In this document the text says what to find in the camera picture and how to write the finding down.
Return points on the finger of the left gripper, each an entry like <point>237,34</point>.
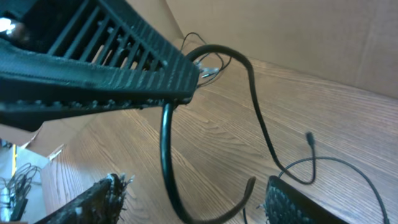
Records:
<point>88,51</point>
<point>30,117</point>

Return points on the black cable silver plugs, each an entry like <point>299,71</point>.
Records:
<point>208,73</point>

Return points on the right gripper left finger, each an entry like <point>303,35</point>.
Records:
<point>102,203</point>

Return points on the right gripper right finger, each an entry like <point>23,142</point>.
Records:
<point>286,205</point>

